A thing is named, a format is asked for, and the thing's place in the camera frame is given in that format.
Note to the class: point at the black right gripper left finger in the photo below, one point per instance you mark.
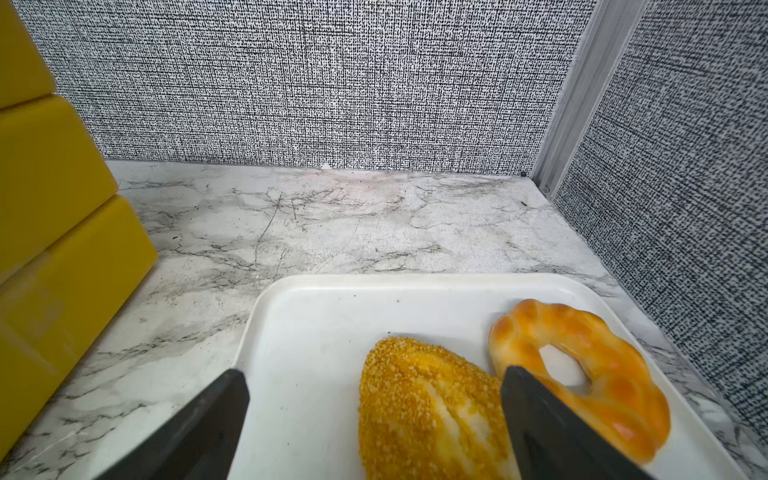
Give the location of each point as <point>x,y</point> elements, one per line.
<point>198,442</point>

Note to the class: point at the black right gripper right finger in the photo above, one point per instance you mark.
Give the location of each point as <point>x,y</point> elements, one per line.
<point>550,441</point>

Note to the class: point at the yellow plastic drawer cabinet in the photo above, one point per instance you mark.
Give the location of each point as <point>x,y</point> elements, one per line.
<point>72,249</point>

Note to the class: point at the crumb-coated oval bread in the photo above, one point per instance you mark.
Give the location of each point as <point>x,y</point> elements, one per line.
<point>427,413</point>

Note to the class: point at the white plastic tray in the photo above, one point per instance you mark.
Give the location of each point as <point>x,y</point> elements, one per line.
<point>308,337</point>

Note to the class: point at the glazed twisted ring bread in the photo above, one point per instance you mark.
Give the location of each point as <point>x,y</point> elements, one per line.
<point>624,405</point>

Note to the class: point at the aluminium enclosure frame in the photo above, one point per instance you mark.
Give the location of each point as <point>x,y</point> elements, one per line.
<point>600,50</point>

